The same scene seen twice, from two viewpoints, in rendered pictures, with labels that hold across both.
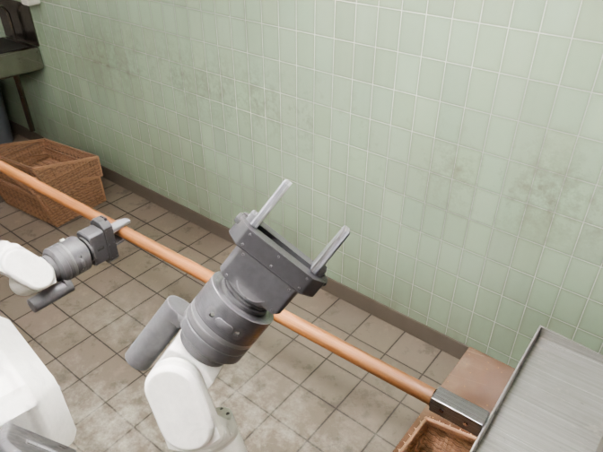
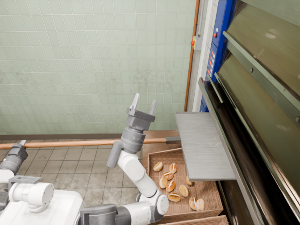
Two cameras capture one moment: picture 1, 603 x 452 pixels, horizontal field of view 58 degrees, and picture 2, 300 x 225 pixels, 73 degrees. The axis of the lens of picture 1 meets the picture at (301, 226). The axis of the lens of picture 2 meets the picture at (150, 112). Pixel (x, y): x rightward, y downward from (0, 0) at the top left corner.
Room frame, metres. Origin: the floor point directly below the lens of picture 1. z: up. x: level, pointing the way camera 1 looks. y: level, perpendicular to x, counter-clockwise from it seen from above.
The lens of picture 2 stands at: (-0.01, 0.39, 2.07)
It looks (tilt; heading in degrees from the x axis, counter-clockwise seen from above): 37 degrees down; 321
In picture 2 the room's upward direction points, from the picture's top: 1 degrees counter-clockwise
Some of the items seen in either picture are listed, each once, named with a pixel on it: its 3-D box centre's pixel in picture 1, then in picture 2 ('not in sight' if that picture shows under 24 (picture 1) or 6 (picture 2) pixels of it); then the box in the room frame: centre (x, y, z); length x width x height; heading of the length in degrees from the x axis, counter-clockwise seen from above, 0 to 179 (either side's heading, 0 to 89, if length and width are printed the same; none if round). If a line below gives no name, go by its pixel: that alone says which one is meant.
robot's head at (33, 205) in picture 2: not in sight; (34, 194); (0.50, 0.46, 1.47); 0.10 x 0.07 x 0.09; 45
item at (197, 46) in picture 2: not in sight; (197, 43); (1.13, -1.09, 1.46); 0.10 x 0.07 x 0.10; 141
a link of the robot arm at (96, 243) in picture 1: (86, 247); (14, 158); (1.04, 0.51, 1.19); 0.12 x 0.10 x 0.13; 142
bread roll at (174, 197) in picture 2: not in sight; (174, 196); (0.53, -0.28, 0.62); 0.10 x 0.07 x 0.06; 38
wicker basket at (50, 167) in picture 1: (41, 161); not in sight; (3.17, 1.69, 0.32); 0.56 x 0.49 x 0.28; 59
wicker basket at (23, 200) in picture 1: (47, 186); not in sight; (3.17, 1.71, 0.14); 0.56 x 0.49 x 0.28; 57
